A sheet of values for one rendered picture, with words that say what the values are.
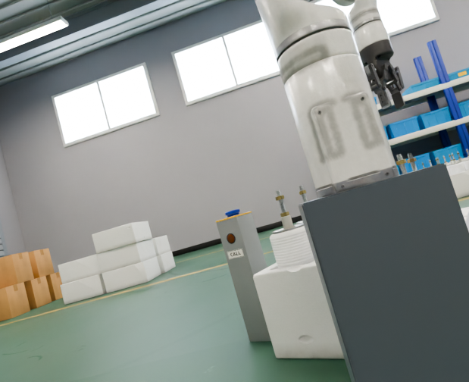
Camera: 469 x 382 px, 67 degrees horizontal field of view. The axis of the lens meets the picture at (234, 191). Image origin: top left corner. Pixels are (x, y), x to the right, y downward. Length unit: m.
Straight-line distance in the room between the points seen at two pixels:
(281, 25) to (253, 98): 5.79
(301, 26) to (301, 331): 0.56
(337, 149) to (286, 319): 0.46
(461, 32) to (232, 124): 3.86
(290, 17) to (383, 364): 0.36
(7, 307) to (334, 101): 3.96
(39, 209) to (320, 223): 7.20
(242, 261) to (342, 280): 0.55
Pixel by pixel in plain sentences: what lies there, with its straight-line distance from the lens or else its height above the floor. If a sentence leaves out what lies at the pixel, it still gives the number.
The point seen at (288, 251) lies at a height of 0.21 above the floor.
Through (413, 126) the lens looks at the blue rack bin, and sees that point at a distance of 5.58.
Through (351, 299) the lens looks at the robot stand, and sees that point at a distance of 0.37.
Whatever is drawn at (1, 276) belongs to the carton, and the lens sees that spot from 4.36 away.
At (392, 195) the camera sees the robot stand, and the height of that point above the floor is 0.28.
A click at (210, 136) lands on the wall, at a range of 6.19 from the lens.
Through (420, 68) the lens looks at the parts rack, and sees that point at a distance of 6.43.
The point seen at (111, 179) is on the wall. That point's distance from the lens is 6.72.
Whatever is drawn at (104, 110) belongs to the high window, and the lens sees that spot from 6.92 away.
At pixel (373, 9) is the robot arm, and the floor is 0.69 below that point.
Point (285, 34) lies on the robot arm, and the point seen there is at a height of 0.49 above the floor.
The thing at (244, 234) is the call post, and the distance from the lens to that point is 0.89.
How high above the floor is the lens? 0.30
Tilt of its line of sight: 5 degrees up
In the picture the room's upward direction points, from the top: 16 degrees counter-clockwise
